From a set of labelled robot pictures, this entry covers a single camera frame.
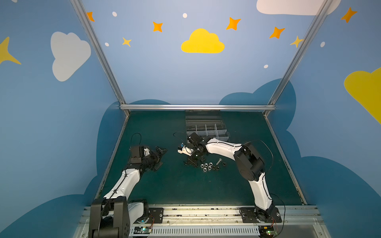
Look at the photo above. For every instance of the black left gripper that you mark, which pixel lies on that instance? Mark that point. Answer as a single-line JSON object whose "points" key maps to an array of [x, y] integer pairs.
{"points": [[156, 157]]}

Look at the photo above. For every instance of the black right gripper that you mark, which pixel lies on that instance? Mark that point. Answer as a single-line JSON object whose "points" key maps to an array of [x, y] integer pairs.
{"points": [[192, 157]]}

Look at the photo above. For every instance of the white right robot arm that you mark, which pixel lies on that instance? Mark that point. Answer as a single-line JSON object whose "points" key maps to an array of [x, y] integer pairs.
{"points": [[249, 162]]}

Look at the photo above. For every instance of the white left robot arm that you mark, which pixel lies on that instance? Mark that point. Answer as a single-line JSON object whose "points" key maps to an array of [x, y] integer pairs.
{"points": [[112, 215]]}

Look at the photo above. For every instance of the pile of hex nuts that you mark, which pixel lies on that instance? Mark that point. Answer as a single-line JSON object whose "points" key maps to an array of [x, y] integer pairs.
{"points": [[207, 167]]}

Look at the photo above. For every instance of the clear plastic organizer box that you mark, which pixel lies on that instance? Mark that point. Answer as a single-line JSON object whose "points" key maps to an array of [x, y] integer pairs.
{"points": [[206, 124]]}

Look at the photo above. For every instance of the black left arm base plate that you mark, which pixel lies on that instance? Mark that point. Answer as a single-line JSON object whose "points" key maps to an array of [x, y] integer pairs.
{"points": [[152, 215]]}

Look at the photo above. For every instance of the aluminium frame rail back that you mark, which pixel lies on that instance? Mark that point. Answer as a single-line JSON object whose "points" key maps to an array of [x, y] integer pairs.
{"points": [[169, 107]]}

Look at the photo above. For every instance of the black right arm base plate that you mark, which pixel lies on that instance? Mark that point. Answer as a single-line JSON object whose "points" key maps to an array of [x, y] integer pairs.
{"points": [[256, 215]]}

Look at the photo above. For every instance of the aluminium frame post left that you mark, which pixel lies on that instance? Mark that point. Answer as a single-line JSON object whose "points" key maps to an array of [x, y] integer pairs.
{"points": [[87, 26]]}

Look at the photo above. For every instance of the aluminium frame post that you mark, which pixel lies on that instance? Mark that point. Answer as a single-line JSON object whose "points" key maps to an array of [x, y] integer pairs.
{"points": [[317, 22], [87, 26]]}

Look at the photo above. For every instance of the aluminium frame post right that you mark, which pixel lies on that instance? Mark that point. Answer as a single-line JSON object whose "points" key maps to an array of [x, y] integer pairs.
{"points": [[317, 22]]}

